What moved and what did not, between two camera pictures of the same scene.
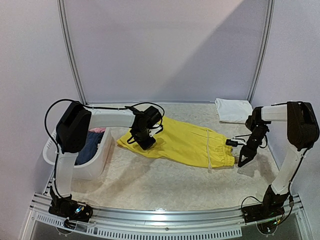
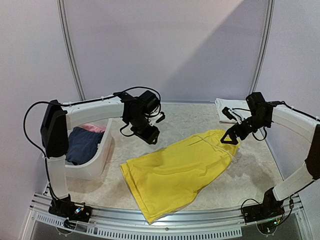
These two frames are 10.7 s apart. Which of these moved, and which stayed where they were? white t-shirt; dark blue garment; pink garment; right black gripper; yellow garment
Moved: yellow garment; right black gripper
Stayed: dark blue garment; white t-shirt; pink garment
